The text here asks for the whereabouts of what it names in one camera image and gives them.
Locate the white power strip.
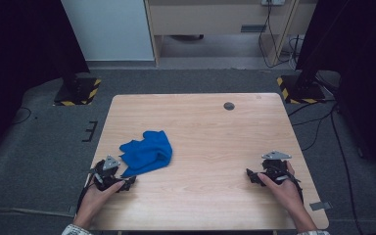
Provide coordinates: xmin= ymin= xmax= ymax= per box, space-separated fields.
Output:
xmin=260 ymin=0 xmax=286 ymax=7

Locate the dark curtain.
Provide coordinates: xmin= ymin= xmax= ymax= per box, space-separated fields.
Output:
xmin=295 ymin=0 xmax=376 ymax=179
xmin=0 ymin=0 xmax=91 ymax=165

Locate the thin black floor cable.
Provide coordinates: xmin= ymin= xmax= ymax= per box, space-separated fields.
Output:
xmin=13 ymin=107 xmax=33 ymax=125

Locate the person's left hand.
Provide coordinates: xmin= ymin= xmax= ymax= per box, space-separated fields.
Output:
xmin=73 ymin=179 xmax=125 ymax=216

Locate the black hanging power cable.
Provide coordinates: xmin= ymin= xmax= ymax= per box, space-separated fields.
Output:
xmin=258 ymin=0 xmax=300 ymax=70

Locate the black stand with striped base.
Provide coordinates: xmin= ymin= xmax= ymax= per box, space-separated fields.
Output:
xmin=276 ymin=0 xmax=347 ymax=105
xmin=52 ymin=0 xmax=102 ymax=107

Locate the person's right hand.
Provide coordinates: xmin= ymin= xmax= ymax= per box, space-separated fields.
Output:
xmin=258 ymin=161 xmax=306 ymax=213

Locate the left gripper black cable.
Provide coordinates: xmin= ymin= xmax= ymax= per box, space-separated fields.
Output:
xmin=76 ymin=172 xmax=96 ymax=213

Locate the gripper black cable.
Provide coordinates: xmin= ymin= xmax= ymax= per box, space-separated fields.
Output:
xmin=283 ymin=172 xmax=306 ymax=205
xmin=76 ymin=172 xmax=96 ymax=213

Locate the blue towel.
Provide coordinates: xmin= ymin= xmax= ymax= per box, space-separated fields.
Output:
xmin=118 ymin=130 xmax=174 ymax=179

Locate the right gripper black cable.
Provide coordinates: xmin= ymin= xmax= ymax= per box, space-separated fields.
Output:
xmin=283 ymin=172 xmax=306 ymax=205

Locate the white panel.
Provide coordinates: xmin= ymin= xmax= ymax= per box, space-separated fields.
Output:
xmin=61 ymin=0 xmax=155 ymax=62

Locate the long black floor cable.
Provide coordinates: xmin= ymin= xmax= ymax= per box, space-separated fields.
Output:
xmin=329 ymin=104 xmax=365 ymax=235

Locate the light wooden desk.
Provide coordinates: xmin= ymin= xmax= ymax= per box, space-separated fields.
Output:
xmin=143 ymin=0 xmax=317 ymax=68

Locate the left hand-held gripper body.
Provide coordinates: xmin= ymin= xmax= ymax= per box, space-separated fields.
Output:
xmin=89 ymin=155 xmax=126 ymax=193

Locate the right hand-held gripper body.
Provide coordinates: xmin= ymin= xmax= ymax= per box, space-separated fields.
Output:
xmin=260 ymin=150 xmax=293 ymax=183

